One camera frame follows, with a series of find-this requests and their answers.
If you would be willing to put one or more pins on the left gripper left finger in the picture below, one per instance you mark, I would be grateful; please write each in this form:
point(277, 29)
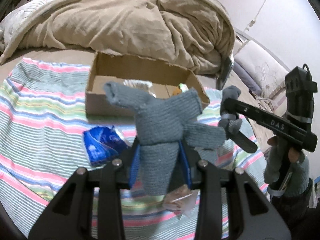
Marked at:
point(69, 214)

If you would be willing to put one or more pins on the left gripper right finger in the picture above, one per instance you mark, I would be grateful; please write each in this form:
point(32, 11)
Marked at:
point(249, 214)

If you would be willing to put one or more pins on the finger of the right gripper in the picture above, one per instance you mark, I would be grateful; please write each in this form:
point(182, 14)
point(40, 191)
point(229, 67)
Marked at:
point(282, 127)
point(240, 139)

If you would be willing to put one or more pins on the dark striped grey socks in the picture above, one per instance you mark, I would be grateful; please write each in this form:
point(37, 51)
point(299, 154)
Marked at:
point(230, 121)

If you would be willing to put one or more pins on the clear bag with snacks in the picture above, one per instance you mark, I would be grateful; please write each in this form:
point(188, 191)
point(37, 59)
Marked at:
point(181, 199)

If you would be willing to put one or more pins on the blue tissue pack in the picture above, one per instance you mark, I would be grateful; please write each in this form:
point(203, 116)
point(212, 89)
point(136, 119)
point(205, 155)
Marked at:
point(103, 144)

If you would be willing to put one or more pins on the cartoon capybara tissue pack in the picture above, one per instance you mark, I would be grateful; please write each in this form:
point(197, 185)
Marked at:
point(181, 88)

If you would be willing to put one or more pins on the grey knitted gloves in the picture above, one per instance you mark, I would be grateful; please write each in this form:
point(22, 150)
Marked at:
point(160, 125)

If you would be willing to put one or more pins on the right hand in grey glove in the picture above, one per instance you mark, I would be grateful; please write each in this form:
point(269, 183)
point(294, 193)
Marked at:
point(287, 170)

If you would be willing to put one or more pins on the striped colourful bed cloth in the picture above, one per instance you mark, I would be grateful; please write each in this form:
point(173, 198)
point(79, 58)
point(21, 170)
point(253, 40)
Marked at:
point(42, 120)

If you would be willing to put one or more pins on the brown cardboard box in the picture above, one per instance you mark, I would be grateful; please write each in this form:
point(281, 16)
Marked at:
point(159, 77)

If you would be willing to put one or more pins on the beige fleece blanket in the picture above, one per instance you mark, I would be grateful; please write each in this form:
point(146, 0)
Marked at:
point(195, 34)

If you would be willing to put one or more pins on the white pillow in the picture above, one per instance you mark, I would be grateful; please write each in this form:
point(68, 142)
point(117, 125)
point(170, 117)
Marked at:
point(14, 19)

